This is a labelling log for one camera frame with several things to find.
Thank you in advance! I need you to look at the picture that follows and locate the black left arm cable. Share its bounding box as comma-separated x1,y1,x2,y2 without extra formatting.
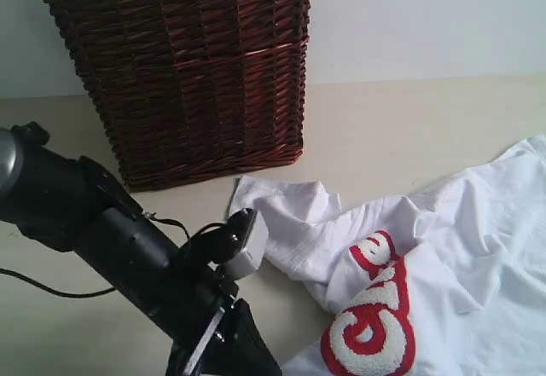
0,211,191,299

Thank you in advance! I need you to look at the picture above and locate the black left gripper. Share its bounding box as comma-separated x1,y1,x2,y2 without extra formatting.
166,264,282,375

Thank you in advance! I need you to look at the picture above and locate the white t-shirt with red print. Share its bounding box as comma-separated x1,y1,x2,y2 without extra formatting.
229,135,545,375

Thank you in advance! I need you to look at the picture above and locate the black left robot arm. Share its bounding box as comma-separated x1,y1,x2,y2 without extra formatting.
1,122,281,375

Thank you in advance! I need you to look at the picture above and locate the dark brown wicker basket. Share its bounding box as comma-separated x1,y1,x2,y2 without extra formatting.
44,0,311,191

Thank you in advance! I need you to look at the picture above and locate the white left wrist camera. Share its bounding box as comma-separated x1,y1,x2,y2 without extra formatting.
212,208,269,281

